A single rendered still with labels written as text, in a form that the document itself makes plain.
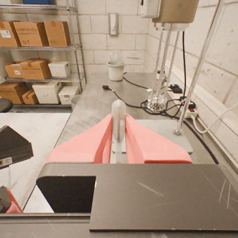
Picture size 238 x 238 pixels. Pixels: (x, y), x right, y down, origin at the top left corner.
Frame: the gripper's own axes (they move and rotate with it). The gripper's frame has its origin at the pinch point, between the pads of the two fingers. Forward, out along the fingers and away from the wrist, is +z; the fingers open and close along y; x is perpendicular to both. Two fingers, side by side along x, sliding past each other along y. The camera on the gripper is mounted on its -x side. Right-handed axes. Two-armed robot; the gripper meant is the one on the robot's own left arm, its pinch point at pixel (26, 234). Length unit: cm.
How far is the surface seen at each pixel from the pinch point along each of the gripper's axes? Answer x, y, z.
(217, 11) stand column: -57, -19, -6
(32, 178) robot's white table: -4.4, 22.6, 3.7
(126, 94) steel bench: -69, 35, 19
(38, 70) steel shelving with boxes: -99, 198, -28
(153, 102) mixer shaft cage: -42.2, -1.2, 8.3
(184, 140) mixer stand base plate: -44, -5, 30
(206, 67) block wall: -83, -8, 21
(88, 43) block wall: -177, 161, -20
